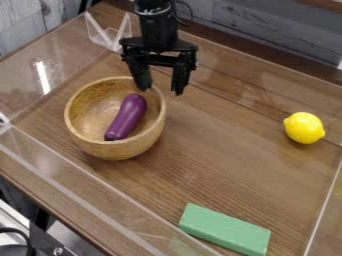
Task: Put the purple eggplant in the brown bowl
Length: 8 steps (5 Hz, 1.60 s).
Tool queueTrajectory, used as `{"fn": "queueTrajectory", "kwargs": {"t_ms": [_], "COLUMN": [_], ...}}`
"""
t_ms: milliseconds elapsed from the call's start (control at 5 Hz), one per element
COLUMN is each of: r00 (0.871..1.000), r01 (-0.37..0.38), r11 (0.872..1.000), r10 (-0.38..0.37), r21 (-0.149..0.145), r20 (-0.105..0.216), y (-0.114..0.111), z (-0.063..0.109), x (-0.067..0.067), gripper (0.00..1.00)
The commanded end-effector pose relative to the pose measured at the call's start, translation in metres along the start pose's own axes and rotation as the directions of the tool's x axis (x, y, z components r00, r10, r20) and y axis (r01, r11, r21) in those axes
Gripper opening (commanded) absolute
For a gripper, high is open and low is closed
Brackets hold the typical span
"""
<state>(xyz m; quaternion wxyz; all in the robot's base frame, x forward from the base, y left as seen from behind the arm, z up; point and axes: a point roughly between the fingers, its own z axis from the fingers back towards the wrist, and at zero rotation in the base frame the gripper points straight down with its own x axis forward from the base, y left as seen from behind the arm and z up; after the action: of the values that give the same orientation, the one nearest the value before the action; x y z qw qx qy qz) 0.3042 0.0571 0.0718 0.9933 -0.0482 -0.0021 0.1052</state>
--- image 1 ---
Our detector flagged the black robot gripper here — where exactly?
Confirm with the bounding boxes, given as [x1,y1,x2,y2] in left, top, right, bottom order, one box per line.
[118,6,197,96]

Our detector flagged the purple toy eggplant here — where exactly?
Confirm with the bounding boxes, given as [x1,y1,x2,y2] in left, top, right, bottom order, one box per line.
[104,94,146,141]

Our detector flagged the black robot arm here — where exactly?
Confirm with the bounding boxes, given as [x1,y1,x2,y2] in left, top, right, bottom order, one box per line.
[118,0,197,96]

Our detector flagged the brown wooden bowl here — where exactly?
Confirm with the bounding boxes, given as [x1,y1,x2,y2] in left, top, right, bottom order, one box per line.
[63,76,165,160]

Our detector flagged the yellow toy lemon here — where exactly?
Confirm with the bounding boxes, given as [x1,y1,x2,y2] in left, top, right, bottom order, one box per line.
[283,112,325,145]

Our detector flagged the green rectangular block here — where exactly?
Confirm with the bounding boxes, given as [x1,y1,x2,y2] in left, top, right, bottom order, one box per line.
[178,203,271,256]

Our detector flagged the clear acrylic tray wall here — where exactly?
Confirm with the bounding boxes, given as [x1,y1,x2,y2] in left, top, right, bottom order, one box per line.
[0,122,220,256]

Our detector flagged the black cable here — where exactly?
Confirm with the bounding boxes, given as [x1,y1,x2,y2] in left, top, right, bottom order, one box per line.
[0,226,31,256]

